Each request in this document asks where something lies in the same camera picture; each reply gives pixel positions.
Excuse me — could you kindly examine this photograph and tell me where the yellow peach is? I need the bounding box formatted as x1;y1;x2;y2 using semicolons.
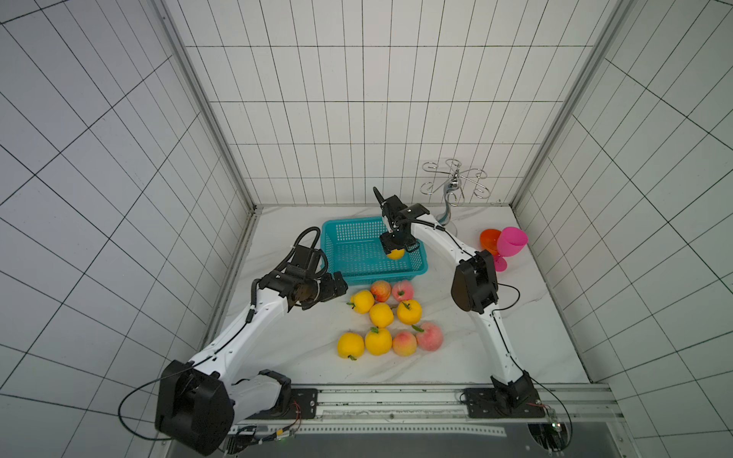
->
396;300;423;326
387;249;406;261
347;290;375;315
337;332;366;361
365;326;392;356
368;303;394;328

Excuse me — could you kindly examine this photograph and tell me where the orange-pink peach bottom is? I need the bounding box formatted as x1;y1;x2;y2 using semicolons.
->
392;331;418;357

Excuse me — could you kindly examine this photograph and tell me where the pink peach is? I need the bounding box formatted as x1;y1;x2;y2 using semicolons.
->
412;322;444;352
391;280;414;303

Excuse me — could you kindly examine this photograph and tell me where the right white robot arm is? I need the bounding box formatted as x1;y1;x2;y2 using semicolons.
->
373;188;536;417

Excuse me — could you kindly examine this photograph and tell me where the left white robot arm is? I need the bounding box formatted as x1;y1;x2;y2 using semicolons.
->
155;238;347;456

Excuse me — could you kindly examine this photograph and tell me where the teal plastic basket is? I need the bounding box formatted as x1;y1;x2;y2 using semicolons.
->
320;217;429;286

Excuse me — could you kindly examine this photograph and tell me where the pink peach top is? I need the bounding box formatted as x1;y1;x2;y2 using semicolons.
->
391;280;414;303

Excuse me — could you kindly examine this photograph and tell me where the orange-red peach top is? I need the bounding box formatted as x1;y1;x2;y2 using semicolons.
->
370;281;391;303

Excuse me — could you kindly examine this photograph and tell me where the chrome cup holder stand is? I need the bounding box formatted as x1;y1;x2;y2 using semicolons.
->
420;158;491;226

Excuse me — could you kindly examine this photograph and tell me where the orange plastic goblet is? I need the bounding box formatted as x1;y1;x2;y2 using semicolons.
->
479;229;501;256

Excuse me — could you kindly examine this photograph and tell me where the magenta plastic goblet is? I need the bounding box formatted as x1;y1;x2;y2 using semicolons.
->
494;227;529;273

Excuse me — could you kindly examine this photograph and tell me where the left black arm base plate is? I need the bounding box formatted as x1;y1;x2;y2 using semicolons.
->
250;389;319;421

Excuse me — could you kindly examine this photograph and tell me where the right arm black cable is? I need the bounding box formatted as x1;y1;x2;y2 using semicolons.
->
491;282;574;448

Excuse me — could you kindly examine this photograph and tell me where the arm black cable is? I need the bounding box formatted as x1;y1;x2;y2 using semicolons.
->
116;374;173;443
491;282;574;448

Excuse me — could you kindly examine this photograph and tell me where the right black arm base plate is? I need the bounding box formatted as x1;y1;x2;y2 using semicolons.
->
458;387;546;420

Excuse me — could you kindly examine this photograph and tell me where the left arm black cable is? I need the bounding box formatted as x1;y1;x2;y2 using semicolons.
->
116;374;173;443

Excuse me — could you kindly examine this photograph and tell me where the aluminium mounting rail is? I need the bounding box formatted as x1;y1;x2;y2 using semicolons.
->
228;383;623;437

